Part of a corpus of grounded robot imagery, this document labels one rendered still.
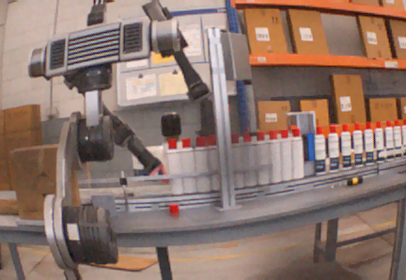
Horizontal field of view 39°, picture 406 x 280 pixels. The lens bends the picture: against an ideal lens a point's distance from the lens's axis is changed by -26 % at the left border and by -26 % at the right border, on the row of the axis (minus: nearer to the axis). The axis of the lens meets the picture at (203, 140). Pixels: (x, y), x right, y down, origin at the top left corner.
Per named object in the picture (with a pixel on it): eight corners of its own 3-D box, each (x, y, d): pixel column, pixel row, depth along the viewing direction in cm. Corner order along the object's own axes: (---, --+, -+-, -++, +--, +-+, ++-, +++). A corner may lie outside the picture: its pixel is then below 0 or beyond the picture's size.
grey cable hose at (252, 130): (256, 135, 278) (250, 79, 277) (258, 135, 275) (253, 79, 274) (247, 136, 278) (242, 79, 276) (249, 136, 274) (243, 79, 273)
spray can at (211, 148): (219, 189, 289) (214, 134, 288) (226, 190, 285) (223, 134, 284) (208, 191, 286) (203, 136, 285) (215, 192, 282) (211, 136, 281)
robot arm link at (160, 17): (135, 3, 276) (157, -8, 275) (147, 22, 285) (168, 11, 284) (156, 48, 242) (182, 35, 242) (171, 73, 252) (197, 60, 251)
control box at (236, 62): (252, 79, 281) (245, 35, 280) (236, 79, 266) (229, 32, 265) (227, 81, 285) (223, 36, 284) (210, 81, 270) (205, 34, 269)
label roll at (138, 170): (186, 178, 341) (183, 146, 340) (150, 183, 329) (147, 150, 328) (161, 177, 357) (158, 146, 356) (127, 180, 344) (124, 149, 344)
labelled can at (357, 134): (361, 166, 300) (359, 122, 298) (364, 166, 294) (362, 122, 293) (352, 167, 299) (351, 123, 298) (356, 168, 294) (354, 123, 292)
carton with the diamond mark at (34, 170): (83, 211, 258) (73, 142, 256) (82, 221, 234) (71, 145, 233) (24, 210, 253) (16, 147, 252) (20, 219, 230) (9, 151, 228)
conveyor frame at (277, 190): (370, 173, 304) (370, 163, 304) (378, 175, 293) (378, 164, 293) (29, 209, 275) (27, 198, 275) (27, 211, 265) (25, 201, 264)
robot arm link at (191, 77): (143, 18, 278) (166, 6, 277) (143, 17, 283) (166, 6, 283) (189, 104, 287) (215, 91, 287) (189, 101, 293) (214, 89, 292)
